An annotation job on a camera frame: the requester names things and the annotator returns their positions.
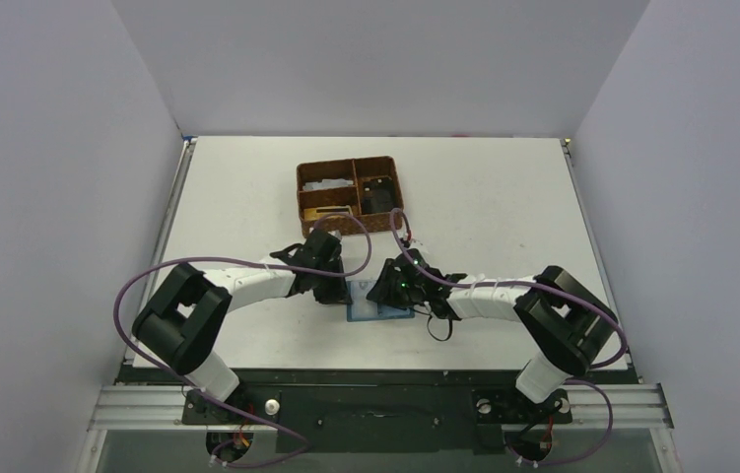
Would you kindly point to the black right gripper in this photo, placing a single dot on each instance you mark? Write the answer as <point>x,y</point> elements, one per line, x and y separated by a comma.
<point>384,292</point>

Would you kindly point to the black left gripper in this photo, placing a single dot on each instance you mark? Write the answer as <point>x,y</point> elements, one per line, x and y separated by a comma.
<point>335,287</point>

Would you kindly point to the blue leather card holder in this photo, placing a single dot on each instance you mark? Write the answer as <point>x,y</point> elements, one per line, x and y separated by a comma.
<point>386,312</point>

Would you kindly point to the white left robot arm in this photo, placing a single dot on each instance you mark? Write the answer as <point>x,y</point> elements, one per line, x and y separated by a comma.
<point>182,320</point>

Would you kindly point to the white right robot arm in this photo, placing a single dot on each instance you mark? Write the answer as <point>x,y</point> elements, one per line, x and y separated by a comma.
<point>569,325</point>

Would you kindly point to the gold card in basket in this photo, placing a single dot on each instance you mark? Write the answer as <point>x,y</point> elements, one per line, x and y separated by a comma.
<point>316,213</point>

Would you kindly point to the silver cards in basket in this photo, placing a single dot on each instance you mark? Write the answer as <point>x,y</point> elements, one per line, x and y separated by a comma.
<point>327,183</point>

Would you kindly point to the brown woven divided basket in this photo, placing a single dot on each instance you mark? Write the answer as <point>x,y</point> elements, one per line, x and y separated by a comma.
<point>357,169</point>

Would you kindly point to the black items in basket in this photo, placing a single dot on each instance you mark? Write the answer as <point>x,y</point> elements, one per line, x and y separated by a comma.
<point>379,195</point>

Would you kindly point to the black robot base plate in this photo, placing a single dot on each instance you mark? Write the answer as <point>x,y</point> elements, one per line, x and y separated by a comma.
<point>386,411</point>

